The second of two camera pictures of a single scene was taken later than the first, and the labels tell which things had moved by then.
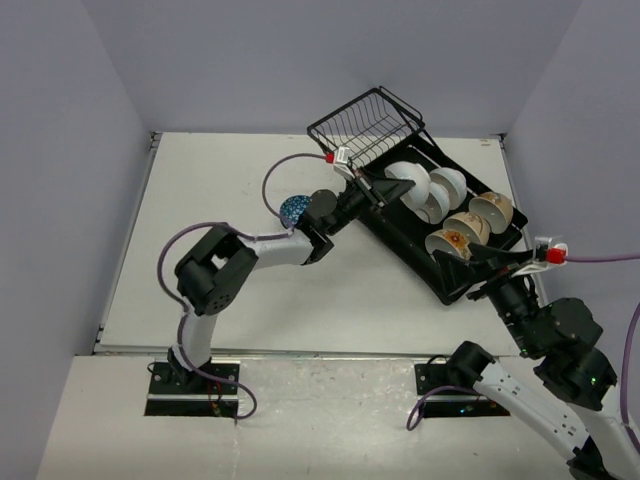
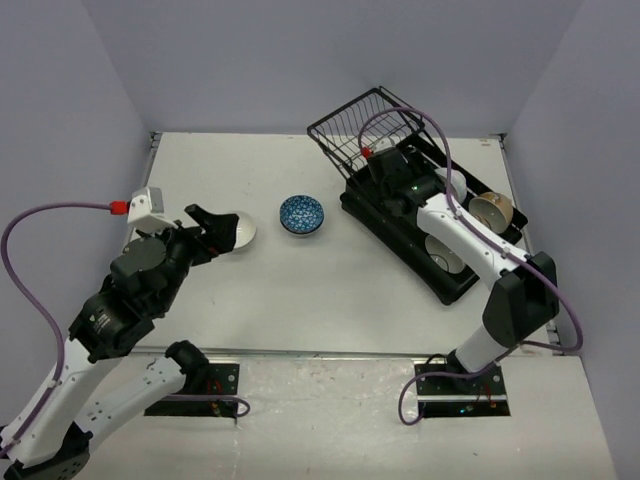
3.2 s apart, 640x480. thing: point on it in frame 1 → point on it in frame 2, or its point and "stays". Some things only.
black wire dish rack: [416, 199] stays
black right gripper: [457, 270] → [415, 171]
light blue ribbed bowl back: [454, 182] stays
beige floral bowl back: [495, 207] stays
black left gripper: [384, 190] → [219, 237]
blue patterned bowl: [292, 208] stays
